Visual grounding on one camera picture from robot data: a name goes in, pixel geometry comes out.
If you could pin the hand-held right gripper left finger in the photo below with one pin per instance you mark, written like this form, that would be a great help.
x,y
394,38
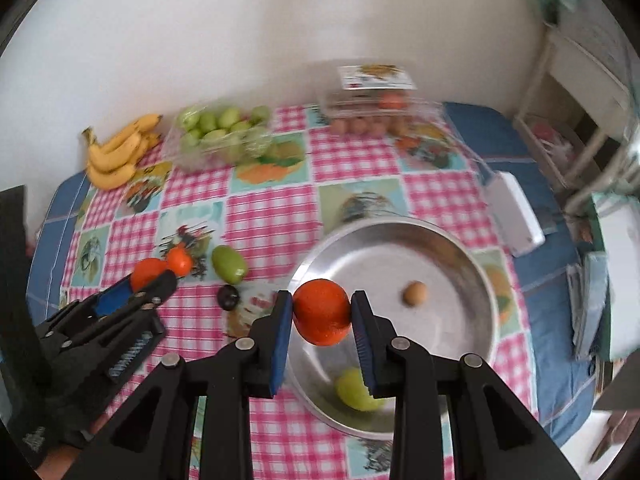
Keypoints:
x,y
280,345

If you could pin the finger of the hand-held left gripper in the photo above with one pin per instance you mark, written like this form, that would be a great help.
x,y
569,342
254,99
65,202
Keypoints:
x,y
162,285
112,300

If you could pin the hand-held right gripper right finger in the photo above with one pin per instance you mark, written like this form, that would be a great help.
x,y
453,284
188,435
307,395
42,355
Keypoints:
x,y
362,345

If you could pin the green jujube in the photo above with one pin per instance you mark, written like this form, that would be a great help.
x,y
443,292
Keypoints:
x,y
229,264
352,390

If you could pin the dark plum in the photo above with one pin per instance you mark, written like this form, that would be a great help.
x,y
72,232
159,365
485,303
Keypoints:
x,y
229,297

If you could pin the round steel plate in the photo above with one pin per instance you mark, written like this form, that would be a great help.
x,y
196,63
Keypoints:
x,y
440,340

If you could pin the person's left forearm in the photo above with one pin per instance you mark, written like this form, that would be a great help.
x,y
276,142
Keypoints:
x,y
57,465

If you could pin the person's left hand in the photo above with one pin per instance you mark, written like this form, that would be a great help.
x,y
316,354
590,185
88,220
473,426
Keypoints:
x,y
55,410

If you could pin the pink checkered tablecloth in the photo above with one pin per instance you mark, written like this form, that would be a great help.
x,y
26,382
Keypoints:
x,y
270,210

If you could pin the clear plastic tray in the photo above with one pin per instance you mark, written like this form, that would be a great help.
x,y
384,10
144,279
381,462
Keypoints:
x,y
200,157

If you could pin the yellow banana bunch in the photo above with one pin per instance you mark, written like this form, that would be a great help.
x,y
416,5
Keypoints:
x,y
115,160

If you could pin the pile of green jujubes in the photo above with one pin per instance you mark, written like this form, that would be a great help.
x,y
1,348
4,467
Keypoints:
x,y
215,135

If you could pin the blue tablecloth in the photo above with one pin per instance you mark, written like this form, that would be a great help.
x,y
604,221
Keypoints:
x,y
545,300

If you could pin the white plastic box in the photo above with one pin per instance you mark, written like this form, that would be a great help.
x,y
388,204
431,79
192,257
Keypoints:
x,y
515,215

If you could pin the pile of tan longans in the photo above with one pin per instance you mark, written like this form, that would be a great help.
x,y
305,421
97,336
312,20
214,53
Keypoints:
x,y
360,125

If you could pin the boxed small orange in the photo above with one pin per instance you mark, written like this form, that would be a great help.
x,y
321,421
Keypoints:
x,y
392,101

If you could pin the brown wooden object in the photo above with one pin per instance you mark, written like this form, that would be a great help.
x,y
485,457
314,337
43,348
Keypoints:
x,y
611,435

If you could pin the clear plastic clamshell box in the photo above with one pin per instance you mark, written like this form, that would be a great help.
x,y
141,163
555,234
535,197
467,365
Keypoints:
x,y
375,80

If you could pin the green-edged white board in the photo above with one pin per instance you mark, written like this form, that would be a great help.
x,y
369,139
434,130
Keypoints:
x,y
620,240

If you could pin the white wooden shelf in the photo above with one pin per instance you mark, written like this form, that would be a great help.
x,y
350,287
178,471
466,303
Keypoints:
x,y
585,75

